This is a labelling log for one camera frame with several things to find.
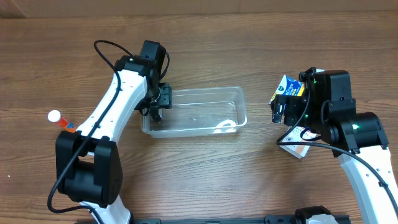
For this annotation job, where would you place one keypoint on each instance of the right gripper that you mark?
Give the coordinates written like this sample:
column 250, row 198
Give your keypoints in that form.
column 280, row 106

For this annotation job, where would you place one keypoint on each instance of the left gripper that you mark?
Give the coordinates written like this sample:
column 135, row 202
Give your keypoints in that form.
column 165, row 97

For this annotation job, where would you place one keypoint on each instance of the blue yellow VapoDrops box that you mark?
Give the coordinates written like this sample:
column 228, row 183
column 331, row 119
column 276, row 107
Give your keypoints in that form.
column 288, row 86

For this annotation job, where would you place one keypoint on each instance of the orange tube white cap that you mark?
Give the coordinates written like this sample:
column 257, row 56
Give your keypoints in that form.
column 56, row 117

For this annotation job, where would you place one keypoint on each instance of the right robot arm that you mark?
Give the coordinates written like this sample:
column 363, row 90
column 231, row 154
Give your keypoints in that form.
column 325, row 106

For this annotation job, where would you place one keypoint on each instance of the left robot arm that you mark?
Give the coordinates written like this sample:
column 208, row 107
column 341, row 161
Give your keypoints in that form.
column 88, row 165

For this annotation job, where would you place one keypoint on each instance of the clear plastic container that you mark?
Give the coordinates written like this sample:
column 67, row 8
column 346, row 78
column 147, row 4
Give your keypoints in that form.
column 200, row 112

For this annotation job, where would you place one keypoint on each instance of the white Hansaplast plaster box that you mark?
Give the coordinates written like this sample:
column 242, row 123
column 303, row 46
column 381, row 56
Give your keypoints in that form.
column 299, row 151

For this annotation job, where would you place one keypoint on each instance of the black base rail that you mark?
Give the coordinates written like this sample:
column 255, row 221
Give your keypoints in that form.
column 268, row 219

